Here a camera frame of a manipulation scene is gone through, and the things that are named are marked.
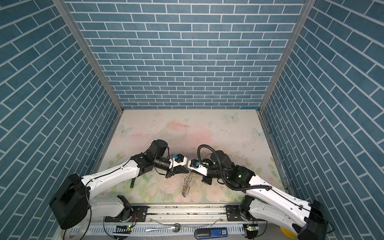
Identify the metal rod tool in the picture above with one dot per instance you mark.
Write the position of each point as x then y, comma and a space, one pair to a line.
176, 227

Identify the blue black device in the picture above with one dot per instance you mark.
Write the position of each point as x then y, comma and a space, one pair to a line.
210, 233

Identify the yellow tape roll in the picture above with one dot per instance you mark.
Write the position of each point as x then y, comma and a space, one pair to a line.
288, 233

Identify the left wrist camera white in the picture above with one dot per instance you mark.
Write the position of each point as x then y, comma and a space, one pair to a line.
178, 160

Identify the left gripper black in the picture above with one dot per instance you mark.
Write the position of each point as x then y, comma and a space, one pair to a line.
179, 170

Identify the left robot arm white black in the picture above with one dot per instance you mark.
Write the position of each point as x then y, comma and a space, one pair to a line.
72, 200

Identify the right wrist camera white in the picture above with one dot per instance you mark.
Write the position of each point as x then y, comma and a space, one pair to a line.
198, 167

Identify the aluminium corner post left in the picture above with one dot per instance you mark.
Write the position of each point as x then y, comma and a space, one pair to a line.
77, 34

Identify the aluminium corner post right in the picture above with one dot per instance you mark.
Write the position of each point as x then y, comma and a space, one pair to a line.
304, 14

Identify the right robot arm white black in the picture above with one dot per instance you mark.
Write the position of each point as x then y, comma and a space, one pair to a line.
306, 220

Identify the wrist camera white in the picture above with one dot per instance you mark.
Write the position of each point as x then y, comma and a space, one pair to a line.
198, 167
178, 160

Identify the aluminium corner post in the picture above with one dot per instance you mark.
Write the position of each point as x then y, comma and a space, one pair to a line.
77, 34
304, 14

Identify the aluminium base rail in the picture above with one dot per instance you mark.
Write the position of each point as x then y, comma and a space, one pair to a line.
187, 215

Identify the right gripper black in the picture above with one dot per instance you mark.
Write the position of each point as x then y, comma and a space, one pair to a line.
205, 179

